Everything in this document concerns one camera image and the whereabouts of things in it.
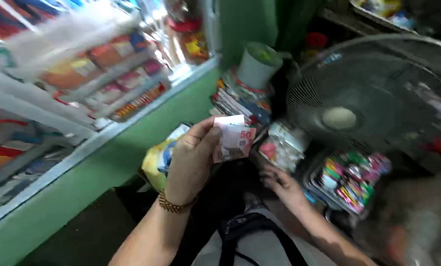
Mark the person's left hand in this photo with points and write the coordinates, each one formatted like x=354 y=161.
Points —
x=189 y=166

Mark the person's right hand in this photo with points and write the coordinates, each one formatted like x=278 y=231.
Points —
x=288 y=192

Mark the person's right fingers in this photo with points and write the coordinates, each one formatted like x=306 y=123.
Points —
x=273 y=175

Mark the person's left thumb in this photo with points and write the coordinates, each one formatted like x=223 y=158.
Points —
x=210 y=141

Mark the person's left fingers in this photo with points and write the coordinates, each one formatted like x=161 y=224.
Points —
x=199 y=130

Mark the pink banknote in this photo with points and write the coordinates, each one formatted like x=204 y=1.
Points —
x=235 y=142

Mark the person's left forearm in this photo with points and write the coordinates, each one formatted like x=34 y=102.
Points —
x=153 y=231

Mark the person's right forearm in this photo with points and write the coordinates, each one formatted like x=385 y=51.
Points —
x=327 y=232

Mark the box of white packets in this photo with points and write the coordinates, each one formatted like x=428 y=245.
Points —
x=285 y=147

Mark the stack of mixed packets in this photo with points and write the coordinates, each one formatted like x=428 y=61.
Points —
x=235 y=105

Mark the clear plastic tub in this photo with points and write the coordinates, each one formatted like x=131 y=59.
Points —
x=316 y=181

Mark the yellow and blue bag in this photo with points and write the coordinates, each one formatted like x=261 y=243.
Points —
x=155 y=164

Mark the black sling bag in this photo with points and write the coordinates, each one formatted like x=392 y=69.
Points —
x=244 y=225

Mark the red and yellow printed box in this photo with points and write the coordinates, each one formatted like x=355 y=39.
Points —
x=141 y=101

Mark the clear container with red rim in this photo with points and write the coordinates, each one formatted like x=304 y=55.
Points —
x=246 y=83

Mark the person's body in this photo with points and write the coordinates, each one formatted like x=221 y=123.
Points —
x=261 y=244

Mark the pile of colourful shiny candies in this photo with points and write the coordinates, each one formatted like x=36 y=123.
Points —
x=353 y=181

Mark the white plastic pitcher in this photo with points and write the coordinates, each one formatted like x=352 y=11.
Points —
x=255 y=70

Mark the row of pink packets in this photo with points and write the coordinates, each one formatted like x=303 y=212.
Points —
x=122 y=85

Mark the jar with red lid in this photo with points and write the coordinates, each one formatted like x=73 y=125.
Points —
x=193 y=38

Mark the row of orange packets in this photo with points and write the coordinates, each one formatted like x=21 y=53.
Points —
x=91 y=62

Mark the glass display case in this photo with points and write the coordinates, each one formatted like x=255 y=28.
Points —
x=70 y=125

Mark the large round electric fan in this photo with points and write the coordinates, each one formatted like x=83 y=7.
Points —
x=383 y=92

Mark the red plastic container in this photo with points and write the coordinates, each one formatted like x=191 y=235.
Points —
x=315 y=40

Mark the tray with yellow packets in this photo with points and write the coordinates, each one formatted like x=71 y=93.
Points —
x=385 y=11

